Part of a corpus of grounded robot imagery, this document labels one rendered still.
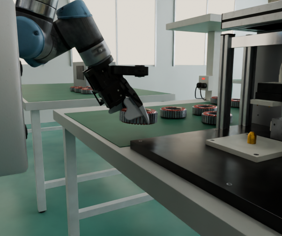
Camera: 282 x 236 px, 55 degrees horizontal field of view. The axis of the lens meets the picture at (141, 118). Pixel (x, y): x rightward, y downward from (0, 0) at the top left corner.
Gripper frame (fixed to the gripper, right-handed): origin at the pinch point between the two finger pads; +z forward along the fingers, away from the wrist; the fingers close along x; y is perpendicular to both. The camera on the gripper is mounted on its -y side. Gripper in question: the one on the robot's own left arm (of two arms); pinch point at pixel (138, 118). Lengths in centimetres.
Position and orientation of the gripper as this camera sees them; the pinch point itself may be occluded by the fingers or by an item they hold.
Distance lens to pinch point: 80.4
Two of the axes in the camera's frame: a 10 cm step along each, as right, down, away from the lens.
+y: -7.5, 5.7, -3.4
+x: 5.0, 1.6, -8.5
